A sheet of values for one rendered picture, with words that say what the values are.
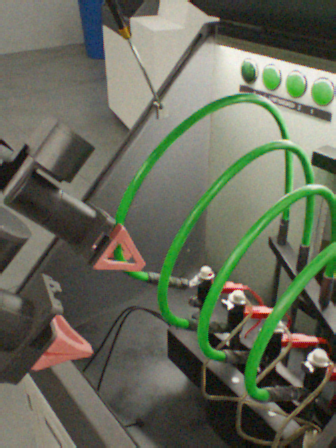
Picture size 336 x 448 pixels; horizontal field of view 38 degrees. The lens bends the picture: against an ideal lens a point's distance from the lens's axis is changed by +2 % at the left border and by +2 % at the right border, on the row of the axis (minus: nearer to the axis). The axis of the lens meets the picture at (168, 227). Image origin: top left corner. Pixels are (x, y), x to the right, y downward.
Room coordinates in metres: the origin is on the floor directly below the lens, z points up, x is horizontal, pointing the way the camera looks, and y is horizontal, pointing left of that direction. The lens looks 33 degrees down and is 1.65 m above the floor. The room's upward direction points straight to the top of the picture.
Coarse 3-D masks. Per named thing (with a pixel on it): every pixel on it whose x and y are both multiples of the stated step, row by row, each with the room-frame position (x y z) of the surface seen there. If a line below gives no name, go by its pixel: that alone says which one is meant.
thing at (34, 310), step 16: (0, 288) 0.38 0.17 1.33; (32, 288) 0.41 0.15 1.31; (48, 288) 0.39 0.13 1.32; (0, 304) 0.36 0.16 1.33; (16, 304) 0.37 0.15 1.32; (32, 304) 0.39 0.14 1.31; (48, 304) 0.37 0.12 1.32; (0, 320) 0.35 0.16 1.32; (16, 320) 0.36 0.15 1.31; (32, 320) 0.37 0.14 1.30; (48, 320) 0.36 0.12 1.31; (0, 336) 0.35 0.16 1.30; (16, 336) 0.35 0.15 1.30; (32, 336) 0.35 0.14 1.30; (0, 352) 0.36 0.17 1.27; (16, 352) 0.35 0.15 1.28; (0, 368) 0.34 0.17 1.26
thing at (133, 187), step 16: (240, 96) 0.70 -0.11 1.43; (256, 96) 0.72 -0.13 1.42; (208, 112) 0.66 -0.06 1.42; (272, 112) 0.74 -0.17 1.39; (176, 128) 0.63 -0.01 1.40; (160, 144) 0.62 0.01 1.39; (288, 160) 0.78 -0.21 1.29; (144, 176) 0.59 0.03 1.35; (288, 176) 0.78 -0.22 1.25; (128, 192) 0.58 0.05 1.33; (288, 192) 0.79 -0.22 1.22; (288, 208) 0.79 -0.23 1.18; (128, 272) 0.57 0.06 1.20
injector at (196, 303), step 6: (198, 276) 0.67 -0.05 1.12; (204, 282) 0.66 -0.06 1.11; (210, 282) 0.66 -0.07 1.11; (198, 288) 0.67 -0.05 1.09; (204, 288) 0.66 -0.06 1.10; (210, 288) 0.66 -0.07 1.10; (198, 294) 0.67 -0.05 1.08; (204, 294) 0.66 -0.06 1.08; (192, 300) 0.66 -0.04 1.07; (198, 300) 0.66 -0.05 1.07; (204, 300) 0.66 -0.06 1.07; (192, 306) 0.65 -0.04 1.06; (198, 306) 0.66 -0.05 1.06
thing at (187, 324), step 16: (272, 144) 0.63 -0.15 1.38; (288, 144) 0.65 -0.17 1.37; (240, 160) 0.60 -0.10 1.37; (304, 160) 0.67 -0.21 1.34; (224, 176) 0.58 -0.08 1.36; (304, 176) 0.69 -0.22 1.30; (208, 192) 0.56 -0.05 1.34; (192, 224) 0.54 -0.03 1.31; (304, 224) 0.70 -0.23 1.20; (176, 240) 0.53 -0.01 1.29; (304, 240) 0.70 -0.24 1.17; (176, 256) 0.52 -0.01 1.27; (304, 256) 0.70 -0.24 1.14; (160, 288) 0.51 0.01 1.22; (160, 304) 0.51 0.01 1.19; (176, 320) 0.53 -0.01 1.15; (192, 320) 0.55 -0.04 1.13
